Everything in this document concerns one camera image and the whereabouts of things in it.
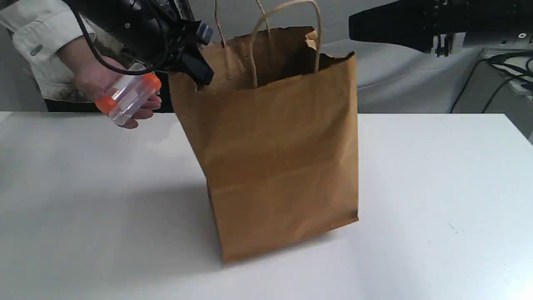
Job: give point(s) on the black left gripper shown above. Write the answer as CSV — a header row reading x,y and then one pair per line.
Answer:
x,y
178,42

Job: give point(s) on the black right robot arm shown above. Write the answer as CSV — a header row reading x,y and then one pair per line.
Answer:
x,y
444,27

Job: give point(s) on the person's right forearm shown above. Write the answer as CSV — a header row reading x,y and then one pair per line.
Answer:
x,y
78,57

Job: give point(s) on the grey backdrop cloth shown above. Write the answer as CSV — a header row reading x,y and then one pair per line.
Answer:
x,y
391,79

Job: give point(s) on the clear jar orange caps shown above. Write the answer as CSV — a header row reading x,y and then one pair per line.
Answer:
x,y
127,95

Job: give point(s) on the person's right hand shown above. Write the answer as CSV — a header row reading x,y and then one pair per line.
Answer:
x,y
93,80

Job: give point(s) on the brown paper bag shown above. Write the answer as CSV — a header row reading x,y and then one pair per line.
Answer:
x,y
276,136

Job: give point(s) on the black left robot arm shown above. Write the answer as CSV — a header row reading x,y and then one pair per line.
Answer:
x,y
125,21

